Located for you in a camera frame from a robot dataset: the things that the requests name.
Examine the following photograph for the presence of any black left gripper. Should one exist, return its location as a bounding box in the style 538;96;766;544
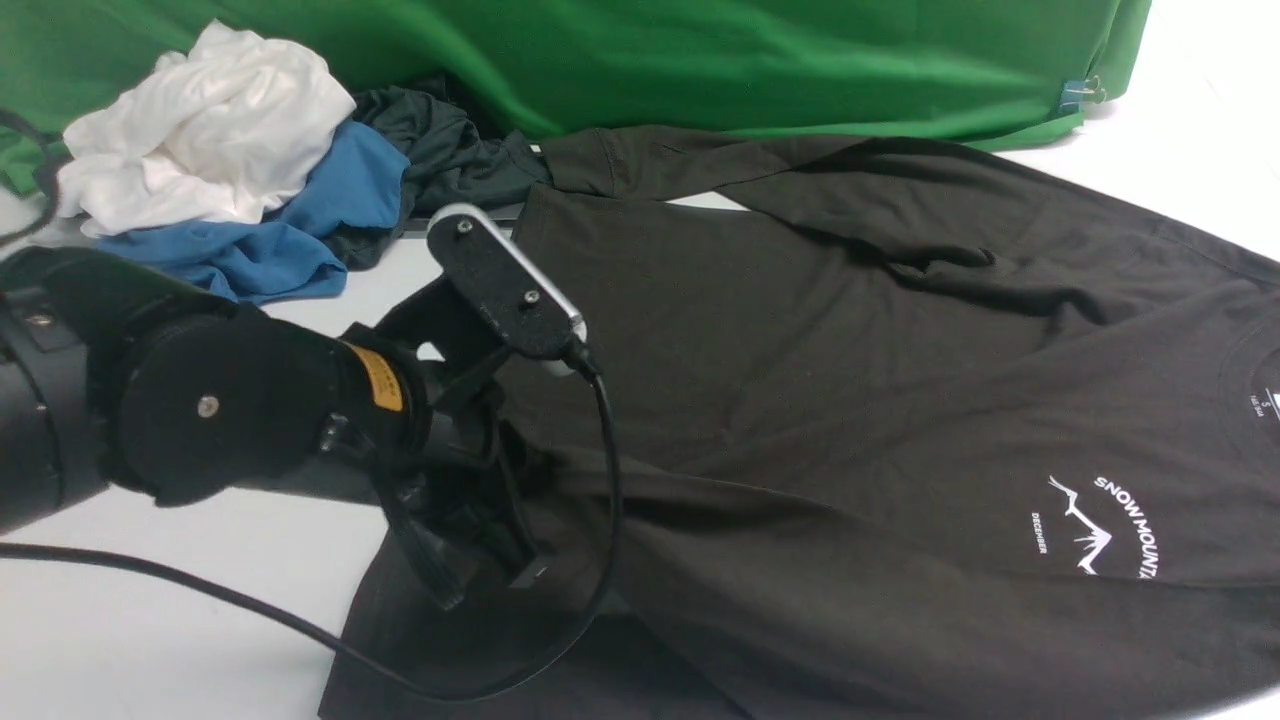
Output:
270;275;553;611

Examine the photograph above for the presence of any gray long-sleeved shirt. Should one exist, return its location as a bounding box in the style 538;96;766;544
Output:
319;127;1279;719

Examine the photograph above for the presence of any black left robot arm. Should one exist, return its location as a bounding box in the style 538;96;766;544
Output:
3;249;539;609

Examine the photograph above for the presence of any dark teal crumpled shirt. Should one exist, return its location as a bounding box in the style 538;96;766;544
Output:
324;77;550;272

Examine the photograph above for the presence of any blue crumpled shirt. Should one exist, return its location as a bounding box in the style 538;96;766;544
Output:
96;120;410;304

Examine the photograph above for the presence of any white crumpled shirt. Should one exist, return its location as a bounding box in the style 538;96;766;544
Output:
58;22;355;237

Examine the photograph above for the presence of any green backdrop cloth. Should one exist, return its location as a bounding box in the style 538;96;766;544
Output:
1;1;1151;150

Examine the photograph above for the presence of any blue binder clip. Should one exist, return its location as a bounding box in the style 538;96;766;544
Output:
1056;76;1108;115

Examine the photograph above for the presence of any black left camera cable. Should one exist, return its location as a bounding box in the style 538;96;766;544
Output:
0;345;626;703

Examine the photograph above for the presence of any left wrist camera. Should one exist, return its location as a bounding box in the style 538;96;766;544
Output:
426;202;588;377

